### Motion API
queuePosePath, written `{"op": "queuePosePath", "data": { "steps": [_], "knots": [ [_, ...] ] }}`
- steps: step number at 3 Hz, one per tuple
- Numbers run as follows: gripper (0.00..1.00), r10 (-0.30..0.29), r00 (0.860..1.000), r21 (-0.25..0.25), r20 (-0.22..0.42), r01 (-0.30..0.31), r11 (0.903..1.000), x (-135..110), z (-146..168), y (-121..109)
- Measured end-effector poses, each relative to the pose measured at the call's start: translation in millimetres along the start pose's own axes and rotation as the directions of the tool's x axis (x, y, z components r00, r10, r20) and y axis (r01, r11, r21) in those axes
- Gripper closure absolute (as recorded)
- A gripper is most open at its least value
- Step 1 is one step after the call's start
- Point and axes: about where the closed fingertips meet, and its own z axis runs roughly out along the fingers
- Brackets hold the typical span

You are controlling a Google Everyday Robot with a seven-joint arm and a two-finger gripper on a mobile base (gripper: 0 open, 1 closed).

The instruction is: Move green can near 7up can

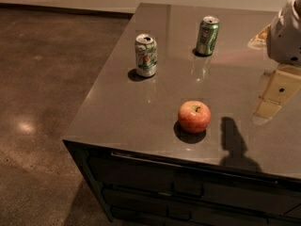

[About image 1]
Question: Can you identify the white 7up can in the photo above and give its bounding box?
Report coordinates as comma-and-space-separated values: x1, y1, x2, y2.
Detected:
135, 34, 157, 77

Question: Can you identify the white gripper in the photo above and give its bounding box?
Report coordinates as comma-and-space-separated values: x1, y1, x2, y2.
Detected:
247, 0, 301, 125

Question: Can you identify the top drawer handle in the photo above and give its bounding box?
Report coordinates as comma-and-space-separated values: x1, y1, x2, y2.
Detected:
111, 152, 279, 186

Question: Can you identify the dark drawer cabinet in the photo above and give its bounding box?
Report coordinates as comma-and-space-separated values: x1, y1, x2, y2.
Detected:
64, 139, 301, 226

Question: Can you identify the green soda can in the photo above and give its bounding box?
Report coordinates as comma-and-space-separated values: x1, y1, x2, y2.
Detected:
196, 16, 219, 56

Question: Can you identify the red apple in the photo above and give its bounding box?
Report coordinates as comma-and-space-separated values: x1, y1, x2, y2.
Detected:
178, 101, 212, 134

